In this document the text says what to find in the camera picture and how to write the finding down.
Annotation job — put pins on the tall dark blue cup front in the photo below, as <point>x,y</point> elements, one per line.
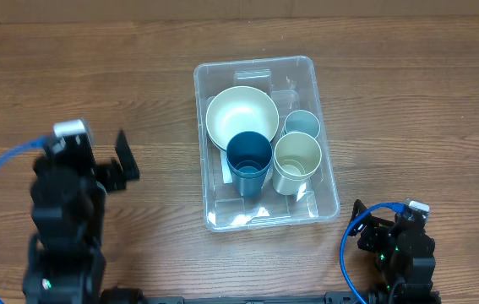
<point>248,169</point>

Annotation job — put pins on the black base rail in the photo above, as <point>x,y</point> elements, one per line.
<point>337,297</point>

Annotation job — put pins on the white label in bin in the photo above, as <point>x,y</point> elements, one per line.
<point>226,174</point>

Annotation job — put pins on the clear plastic storage bin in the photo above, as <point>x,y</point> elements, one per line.
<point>291,83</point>

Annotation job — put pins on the tall dark blue cup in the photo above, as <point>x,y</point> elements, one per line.
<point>249,156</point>
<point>248,169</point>

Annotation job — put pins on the small grey cup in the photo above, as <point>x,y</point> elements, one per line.
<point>301,121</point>

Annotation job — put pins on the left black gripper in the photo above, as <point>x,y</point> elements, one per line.
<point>115,171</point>

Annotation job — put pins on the cream bowl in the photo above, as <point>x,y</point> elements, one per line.
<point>239,109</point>

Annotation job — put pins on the tall cream cup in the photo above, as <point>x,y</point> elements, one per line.
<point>296,158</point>

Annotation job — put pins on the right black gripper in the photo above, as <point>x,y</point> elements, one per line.
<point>373,229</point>

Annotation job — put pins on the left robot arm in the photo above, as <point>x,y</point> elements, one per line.
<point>66,264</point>

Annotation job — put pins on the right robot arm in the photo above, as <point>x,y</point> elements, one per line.
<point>405,279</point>

